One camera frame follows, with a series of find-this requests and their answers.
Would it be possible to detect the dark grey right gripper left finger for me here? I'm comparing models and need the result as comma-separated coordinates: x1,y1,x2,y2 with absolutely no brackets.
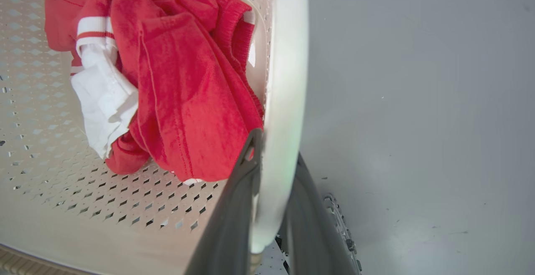
184,128,264,275

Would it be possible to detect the white cloth garment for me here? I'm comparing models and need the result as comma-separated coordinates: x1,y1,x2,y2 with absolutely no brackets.
70,43,139,160

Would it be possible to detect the red garment with white stripes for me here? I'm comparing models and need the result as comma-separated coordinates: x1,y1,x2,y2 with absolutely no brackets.
44,0,265,183

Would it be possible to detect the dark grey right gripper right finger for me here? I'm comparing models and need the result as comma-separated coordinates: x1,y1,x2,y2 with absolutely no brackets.
278,153,359,275

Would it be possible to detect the white perforated plastic laundry basket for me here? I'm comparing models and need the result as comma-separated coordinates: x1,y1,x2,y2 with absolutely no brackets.
0,0,310,275

